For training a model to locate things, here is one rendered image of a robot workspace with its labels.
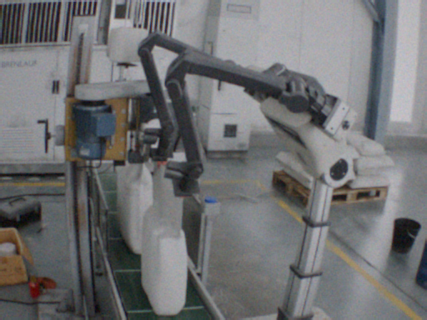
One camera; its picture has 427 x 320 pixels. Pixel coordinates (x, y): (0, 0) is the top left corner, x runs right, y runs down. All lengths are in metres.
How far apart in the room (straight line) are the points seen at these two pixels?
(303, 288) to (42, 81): 3.67
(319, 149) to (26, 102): 3.80
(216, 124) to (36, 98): 2.46
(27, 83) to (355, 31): 5.19
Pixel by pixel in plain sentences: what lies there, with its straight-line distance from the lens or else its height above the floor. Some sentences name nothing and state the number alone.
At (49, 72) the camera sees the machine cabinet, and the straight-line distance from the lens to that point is 5.00.
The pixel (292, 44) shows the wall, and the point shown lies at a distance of 7.11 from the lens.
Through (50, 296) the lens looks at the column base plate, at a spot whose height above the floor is 0.02.
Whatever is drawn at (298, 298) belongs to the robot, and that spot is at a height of 0.56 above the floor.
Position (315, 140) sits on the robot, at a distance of 1.73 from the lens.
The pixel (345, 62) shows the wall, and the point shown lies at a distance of 7.66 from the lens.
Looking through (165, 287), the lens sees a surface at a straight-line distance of 2.16.
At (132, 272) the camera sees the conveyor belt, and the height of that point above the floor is 0.38.
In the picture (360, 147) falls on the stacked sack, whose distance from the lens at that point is 5.29.
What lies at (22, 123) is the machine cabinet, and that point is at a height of 0.63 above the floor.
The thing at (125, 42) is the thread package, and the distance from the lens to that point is 2.08.
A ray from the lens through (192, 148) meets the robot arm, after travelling 1.66.
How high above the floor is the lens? 1.71
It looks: 16 degrees down
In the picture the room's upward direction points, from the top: 5 degrees clockwise
